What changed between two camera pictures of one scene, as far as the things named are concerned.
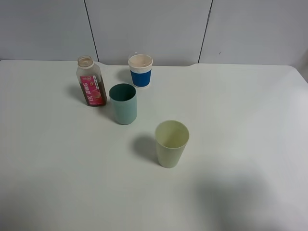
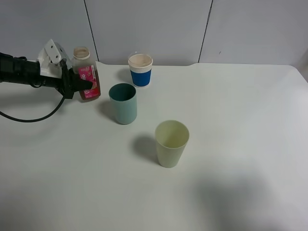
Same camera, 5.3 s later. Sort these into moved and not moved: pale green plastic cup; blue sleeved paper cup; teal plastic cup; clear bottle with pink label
Moved: clear bottle with pink label
Not moved: blue sleeved paper cup; pale green plastic cup; teal plastic cup
